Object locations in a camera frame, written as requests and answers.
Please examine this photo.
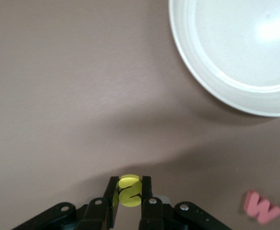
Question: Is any beige plate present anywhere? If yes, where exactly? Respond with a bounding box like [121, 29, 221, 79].
[168, 0, 280, 117]

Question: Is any pink foam letter w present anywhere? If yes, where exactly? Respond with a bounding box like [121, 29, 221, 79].
[242, 189, 280, 225]

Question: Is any brown table cover sheet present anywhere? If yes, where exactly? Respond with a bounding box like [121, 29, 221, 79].
[0, 0, 280, 230]

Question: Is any yellow foam letter s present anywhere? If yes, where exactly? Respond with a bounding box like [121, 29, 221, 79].
[113, 174, 142, 208]

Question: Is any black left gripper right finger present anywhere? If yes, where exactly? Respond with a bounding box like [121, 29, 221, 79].
[139, 175, 173, 230]

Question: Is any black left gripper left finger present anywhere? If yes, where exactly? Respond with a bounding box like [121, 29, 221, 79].
[77, 176, 119, 230]

